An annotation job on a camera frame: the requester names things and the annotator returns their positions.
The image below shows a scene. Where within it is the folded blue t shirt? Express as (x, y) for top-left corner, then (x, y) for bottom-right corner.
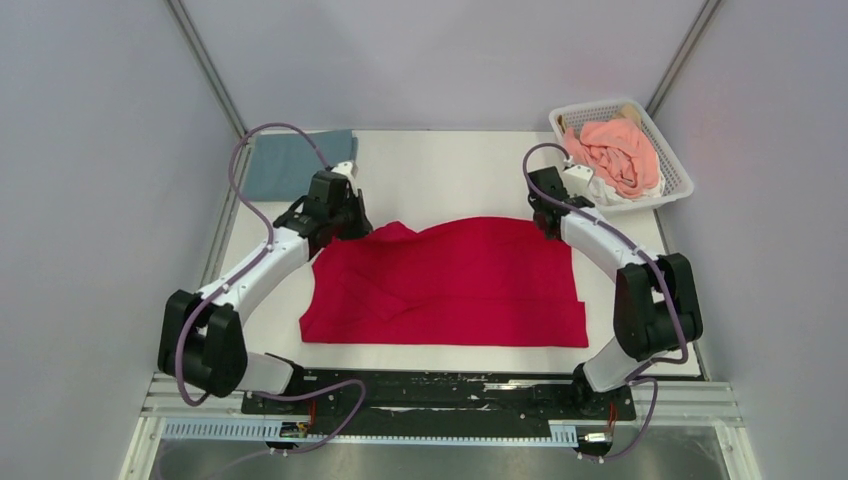
(241, 130), (358, 202)

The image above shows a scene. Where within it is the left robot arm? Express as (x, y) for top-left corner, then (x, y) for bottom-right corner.
(157, 162), (373, 414)

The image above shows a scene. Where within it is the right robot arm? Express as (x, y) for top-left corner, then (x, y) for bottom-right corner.
(525, 167), (704, 418)

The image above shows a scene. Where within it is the white slotted cable duct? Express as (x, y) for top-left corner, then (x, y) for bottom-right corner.
(162, 418), (579, 448)

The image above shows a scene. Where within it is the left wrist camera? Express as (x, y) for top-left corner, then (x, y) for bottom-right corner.
(331, 161), (358, 182)

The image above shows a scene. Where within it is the pink t shirt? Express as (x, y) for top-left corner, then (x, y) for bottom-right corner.
(563, 117), (663, 200)

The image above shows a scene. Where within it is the aluminium frame rail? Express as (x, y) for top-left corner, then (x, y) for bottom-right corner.
(141, 374), (760, 479)

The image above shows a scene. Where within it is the red t shirt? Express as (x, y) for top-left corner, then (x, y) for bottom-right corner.
(299, 217), (589, 349)

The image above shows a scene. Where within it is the beige garment in basket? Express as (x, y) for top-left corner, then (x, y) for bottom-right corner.
(552, 103), (643, 134)

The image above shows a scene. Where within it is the white plastic laundry basket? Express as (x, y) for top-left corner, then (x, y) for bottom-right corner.
(549, 99), (694, 212)

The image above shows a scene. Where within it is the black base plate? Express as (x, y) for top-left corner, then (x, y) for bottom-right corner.
(241, 368), (637, 438)

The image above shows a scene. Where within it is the white t shirt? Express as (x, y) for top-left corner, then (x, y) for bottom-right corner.
(588, 173), (666, 207)

